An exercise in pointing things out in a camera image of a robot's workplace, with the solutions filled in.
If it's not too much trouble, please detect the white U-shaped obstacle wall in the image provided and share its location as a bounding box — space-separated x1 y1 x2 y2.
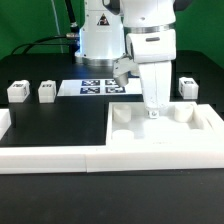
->
0 103 224 175

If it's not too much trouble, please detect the white square table top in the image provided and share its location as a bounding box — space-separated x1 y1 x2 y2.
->
106 102 224 149

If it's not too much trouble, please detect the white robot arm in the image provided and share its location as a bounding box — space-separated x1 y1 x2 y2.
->
75 0 193 118

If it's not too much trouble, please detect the black cable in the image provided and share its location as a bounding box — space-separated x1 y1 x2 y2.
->
10 0 81 64

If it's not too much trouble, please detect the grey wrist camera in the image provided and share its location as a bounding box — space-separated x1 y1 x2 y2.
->
113 56 133 87

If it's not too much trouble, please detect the grey thin cable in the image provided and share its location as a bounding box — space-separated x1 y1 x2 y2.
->
50 0 65 54

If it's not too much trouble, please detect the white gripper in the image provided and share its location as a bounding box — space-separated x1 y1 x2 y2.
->
139 61 172 119

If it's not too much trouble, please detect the white marker sheet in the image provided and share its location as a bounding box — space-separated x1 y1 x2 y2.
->
58 78 142 97

